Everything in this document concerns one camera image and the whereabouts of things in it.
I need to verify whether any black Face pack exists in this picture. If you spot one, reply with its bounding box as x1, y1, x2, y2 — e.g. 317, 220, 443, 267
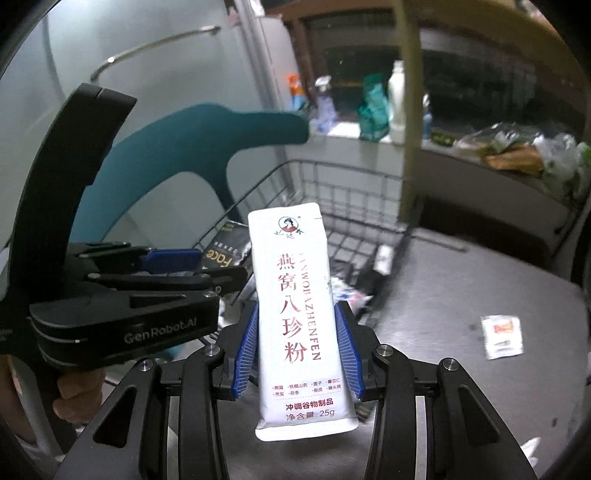
197, 221, 252, 270

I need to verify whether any white powder sachet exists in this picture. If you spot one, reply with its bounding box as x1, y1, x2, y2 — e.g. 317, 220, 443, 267
249, 202, 358, 442

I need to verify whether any person left hand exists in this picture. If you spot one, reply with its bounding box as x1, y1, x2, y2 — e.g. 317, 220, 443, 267
53, 368, 105, 424

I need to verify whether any small white orange sachet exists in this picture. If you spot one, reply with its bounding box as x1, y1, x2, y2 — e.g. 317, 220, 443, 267
481, 315, 524, 360

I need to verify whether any teal chair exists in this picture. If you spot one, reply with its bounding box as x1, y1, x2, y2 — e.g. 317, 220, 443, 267
70, 103, 310, 243

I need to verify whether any spray bottle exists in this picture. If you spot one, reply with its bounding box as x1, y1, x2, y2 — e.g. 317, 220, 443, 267
312, 75, 338, 134

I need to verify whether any teal plastic bag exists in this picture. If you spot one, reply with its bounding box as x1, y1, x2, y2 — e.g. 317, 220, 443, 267
356, 73, 390, 142

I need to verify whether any blue small bottle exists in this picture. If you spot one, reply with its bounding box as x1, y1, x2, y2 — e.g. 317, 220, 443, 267
422, 93, 433, 140

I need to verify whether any bag of groceries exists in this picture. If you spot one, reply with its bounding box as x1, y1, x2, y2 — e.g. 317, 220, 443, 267
453, 122, 546, 177

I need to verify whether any white detergent bottle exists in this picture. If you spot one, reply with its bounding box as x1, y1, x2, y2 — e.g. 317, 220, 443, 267
388, 60, 406, 144

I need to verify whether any black wire basket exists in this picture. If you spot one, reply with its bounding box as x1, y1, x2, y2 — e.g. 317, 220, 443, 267
194, 160, 424, 326

